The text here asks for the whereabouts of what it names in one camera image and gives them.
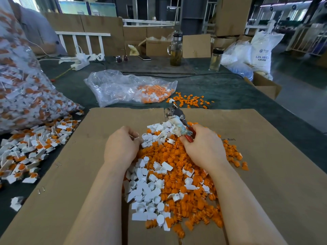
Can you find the white power strip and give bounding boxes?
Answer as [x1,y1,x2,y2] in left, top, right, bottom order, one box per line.
[59,52,105,71]

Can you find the dark steel pillar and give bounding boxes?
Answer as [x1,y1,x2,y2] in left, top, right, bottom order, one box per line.
[179,0,208,35]

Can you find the silver red-handled pliers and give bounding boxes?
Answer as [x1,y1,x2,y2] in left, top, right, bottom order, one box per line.
[165,103,195,137]

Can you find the white woven sack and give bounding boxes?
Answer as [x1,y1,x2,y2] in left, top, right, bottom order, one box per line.
[249,20,285,81]

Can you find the scatter of orange offcuts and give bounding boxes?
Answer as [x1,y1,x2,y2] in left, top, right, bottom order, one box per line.
[169,92,215,109]

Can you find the clear blue plastic bag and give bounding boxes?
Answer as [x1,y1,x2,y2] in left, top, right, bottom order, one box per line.
[221,39,253,81]

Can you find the glass bottle with black lid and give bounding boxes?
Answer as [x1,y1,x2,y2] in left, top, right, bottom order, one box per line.
[209,47,224,71]

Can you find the white metal rack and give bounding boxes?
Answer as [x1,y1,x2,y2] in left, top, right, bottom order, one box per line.
[286,24,327,55]

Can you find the brown cardboard sheet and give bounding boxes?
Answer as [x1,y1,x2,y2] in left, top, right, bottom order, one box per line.
[0,107,167,245]
[162,109,327,245]

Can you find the pile of orange and white parts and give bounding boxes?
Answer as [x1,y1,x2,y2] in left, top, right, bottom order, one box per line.
[123,119,249,239]

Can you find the person's right hand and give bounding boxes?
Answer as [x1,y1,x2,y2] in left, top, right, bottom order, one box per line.
[179,123,228,172]

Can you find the open cardboard box with paper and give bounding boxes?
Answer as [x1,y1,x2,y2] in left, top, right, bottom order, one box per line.
[138,34,175,57]

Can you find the tall brown cardboard box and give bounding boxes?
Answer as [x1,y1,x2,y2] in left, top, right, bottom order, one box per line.
[215,0,253,37]

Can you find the glass tea jar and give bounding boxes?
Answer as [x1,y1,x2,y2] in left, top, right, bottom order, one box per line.
[168,31,184,66]

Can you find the pile of assembled white-orange parts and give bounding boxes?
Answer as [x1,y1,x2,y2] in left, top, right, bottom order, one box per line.
[0,112,85,212]

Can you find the small clear plastic bag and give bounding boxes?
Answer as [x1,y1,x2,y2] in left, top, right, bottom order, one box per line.
[84,70,178,108]

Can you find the open brown cardboard box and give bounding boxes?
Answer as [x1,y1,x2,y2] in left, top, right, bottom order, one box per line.
[244,71,283,100]

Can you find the person's left hand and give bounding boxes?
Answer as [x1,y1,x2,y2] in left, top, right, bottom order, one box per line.
[103,125,141,172]

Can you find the large clear bag of seals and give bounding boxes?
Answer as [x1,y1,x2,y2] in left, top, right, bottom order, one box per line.
[0,0,83,135]

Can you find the person's left forearm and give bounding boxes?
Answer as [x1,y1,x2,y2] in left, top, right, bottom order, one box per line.
[64,163,128,245]

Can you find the person's right forearm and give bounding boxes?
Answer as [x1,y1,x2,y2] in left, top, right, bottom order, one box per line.
[209,161,288,245]

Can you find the row of upright cardboard sheets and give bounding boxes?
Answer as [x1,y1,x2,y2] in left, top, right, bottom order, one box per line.
[43,13,177,55]

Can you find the flat brown cardboard panel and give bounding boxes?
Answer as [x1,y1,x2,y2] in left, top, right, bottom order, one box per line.
[182,34,212,59]

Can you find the white railing frame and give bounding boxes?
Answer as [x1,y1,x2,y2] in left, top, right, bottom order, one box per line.
[55,31,111,55]

